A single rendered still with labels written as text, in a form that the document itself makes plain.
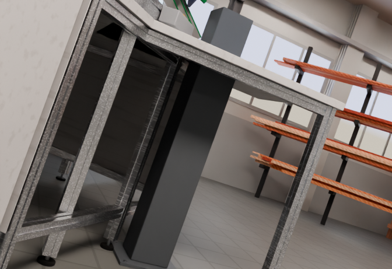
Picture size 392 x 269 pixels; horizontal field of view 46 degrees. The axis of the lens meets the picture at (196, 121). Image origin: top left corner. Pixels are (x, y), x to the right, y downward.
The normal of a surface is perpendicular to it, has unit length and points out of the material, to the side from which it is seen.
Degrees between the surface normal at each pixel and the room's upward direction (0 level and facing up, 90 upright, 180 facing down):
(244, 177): 90
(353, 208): 90
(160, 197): 90
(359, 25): 90
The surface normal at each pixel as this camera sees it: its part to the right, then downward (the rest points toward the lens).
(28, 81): 0.91, 0.33
